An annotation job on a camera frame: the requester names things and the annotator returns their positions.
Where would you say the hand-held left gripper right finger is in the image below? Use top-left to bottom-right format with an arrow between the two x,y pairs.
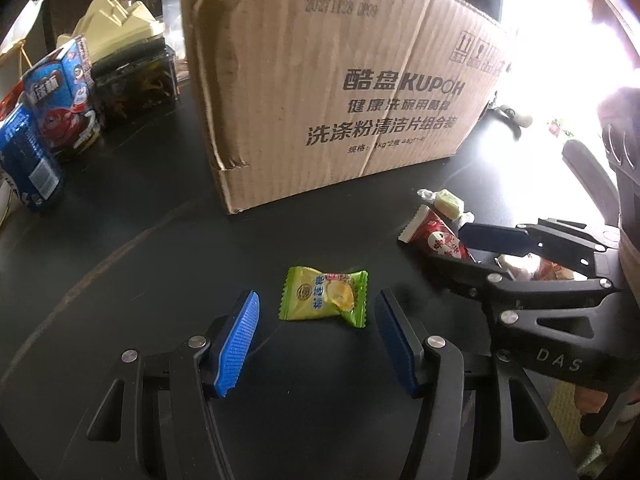
374,287 -> 581,480

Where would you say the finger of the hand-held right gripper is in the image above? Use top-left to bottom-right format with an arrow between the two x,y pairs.
430,255 -> 624,312
457,217 -> 622,267

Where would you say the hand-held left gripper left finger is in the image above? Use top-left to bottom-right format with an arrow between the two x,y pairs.
57,289 -> 261,480

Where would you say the beige snack packet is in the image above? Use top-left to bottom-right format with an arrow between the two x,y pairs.
495,254 -> 588,282

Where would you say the red white snack packet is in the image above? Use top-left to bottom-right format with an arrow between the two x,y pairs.
398,205 -> 474,262

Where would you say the pale green candy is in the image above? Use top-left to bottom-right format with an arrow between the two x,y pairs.
417,188 -> 475,224

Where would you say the light green candy packet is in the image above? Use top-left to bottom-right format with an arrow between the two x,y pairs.
278,266 -> 369,329

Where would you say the brown cardboard box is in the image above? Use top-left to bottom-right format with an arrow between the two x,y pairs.
180,0 -> 514,215

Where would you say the person's right hand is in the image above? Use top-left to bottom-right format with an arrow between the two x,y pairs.
573,386 -> 627,435

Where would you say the grey chair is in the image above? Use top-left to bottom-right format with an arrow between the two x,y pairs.
562,139 -> 621,224

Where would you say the white plush sheep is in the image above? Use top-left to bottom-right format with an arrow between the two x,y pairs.
487,102 -> 534,129

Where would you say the dark purple cloth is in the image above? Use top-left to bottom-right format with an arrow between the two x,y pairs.
597,86 -> 640,241

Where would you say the blue snack packet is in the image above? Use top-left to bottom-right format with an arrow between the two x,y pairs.
0,104 -> 64,212

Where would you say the container with yellow mountain lid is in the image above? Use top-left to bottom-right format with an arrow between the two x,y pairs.
56,0 -> 182,122

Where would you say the blue red snack box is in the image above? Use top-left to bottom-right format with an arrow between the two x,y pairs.
21,35 -> 106,162

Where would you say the clear plastic box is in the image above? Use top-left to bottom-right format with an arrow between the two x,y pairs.
160,0 -> 188,61

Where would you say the white fruit bowl gold stand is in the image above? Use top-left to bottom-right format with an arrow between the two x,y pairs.
0,0 -> 49,78

